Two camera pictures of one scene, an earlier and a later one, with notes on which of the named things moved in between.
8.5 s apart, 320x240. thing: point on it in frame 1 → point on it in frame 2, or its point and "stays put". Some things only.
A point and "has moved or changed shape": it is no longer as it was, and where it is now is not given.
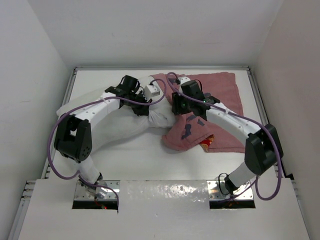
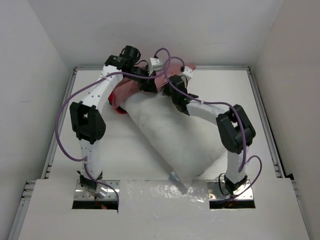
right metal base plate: (215, 193) stays put
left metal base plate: (93, 193) stays put
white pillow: (119, 120) → (187, 146)
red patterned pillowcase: (190, 131) has moved or changed shape
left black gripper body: (139, 97) → (143, 83)
